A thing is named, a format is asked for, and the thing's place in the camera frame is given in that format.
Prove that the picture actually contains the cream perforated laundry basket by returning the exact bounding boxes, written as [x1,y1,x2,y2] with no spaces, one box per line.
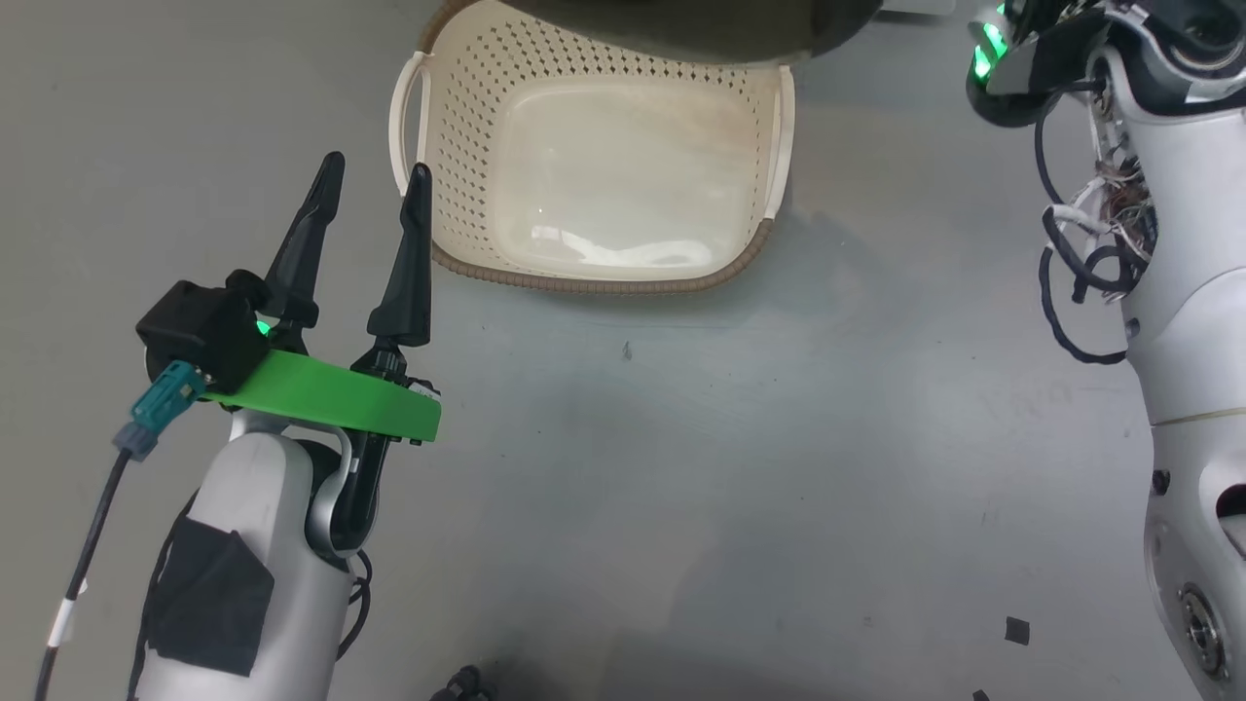
[389,0,797,295]

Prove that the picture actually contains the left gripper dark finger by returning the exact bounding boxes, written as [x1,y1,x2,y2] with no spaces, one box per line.
[261,151,347,356]
[352,163,435,390]

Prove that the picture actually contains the washing machine door dark rim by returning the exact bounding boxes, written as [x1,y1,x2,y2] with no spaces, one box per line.
[506,0,882,65]

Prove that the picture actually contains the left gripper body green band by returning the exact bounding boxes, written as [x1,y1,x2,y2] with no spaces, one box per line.
[202,348,443,548]

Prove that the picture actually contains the left camera cable teal plug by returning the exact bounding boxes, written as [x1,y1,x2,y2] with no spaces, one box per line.
[34,360,208,701]

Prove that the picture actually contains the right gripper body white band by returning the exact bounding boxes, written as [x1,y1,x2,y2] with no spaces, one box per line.
[966,0,1107,128]

